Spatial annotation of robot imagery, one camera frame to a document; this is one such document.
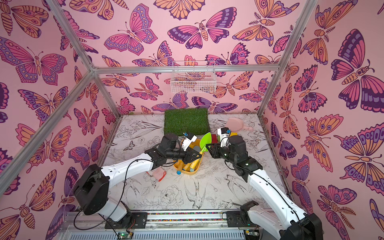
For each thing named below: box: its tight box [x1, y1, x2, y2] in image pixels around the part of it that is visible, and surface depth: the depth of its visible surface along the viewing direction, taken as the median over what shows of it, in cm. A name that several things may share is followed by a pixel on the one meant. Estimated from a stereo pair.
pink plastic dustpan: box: [225, 117, 254, 133], surface depth 117 cm
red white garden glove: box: [152, 166, 167, 182], surface depth 89 cm
